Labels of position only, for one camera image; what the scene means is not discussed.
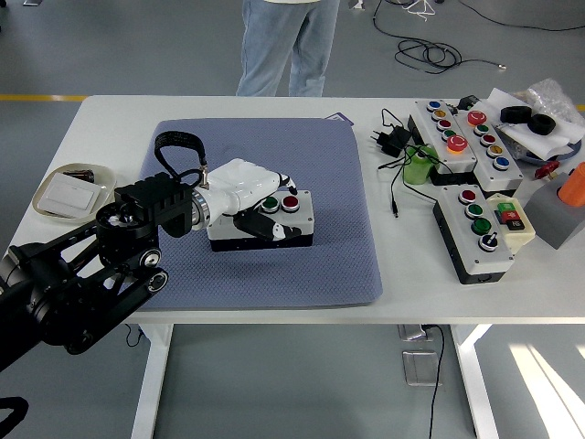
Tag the blue-grey round plate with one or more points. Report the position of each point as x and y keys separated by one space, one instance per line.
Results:
x=571 y=153

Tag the grey block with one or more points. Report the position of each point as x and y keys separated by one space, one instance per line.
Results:
x=548 y=215

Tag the black power adapter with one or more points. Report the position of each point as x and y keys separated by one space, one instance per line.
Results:
x=394 y=142

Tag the white card with blue edge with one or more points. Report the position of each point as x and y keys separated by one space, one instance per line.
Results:
x=340 y=117

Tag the grey four-control button box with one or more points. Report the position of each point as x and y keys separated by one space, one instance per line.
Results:
x=304 y=219

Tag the red knob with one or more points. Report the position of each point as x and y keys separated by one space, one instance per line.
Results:
x=546 y=170

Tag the orange cylinder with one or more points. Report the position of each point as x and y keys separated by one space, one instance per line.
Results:
x=573 y=187

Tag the small black box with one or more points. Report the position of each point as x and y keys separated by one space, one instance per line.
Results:
x=468 y=101

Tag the four-control box with selector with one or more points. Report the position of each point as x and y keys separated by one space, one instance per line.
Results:
x=461 y=228

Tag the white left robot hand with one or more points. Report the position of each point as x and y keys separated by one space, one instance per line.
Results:
x=242 y=183

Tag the five-button box red stop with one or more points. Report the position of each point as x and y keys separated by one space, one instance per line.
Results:
x=475 y=142

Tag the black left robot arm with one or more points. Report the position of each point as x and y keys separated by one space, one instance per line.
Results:
x=68 y=283

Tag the five-button box orange-ringed stop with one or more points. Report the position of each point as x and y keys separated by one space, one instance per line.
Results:
x=432 y=130

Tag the white foam sheet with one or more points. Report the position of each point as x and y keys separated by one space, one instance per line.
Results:
x=548 y=142

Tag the silver floor socket plate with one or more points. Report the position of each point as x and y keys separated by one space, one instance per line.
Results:
x=418 y=368
x=411 y=333

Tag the white wall switch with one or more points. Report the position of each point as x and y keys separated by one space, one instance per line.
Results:
x=68 y=194

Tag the grey-blue textured mat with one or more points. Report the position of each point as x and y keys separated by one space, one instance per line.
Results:
x=297 y=151

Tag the cream oval tray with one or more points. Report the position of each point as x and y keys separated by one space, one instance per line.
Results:
x=107 y=178

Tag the person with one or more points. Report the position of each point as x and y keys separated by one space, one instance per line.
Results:
x=269 y=46

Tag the small dark brown object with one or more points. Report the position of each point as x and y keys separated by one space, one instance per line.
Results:
x=82 y=176

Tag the cream box green red buttons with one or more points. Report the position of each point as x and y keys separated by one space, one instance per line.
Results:
x=525 y=234

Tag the white table leg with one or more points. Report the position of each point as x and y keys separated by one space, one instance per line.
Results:
x=475 y=379
x=153 y=388

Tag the clear bubble wrap bag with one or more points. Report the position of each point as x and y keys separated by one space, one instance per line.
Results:
x=548 y=93

